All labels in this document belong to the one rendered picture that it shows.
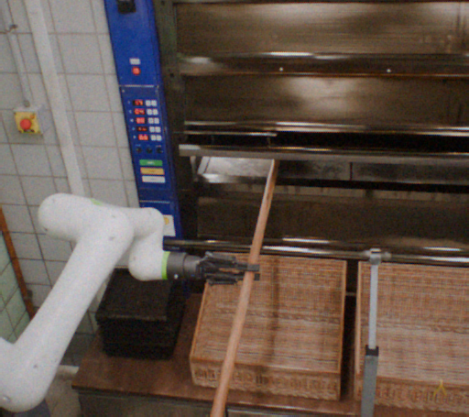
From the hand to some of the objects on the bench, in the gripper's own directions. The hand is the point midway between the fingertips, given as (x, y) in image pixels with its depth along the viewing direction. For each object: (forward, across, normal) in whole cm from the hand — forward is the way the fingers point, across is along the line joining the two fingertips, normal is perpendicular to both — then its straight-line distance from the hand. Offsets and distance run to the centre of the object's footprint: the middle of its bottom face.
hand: (249, 271), depth 201 cm
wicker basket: (+62, +61, -26) cm, 91 cm away
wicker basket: (+2, +61, -26) cm, 66 cm away
